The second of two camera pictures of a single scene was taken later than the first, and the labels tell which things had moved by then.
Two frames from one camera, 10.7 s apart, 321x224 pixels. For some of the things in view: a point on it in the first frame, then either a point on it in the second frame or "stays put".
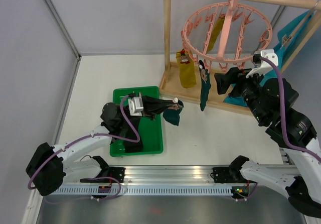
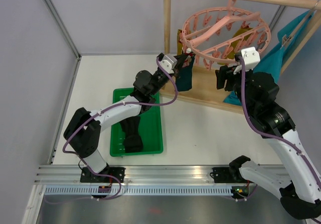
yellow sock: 187,72 -> 179,43
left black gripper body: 146,111 -> 177,70
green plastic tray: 150,130 stays put
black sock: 131,146 stays put
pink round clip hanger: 226,32 stays put
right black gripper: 242,79 stays put
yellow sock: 215,32 -> 236,41
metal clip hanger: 286,39 stays put
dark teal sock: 171,114 -> 183,79
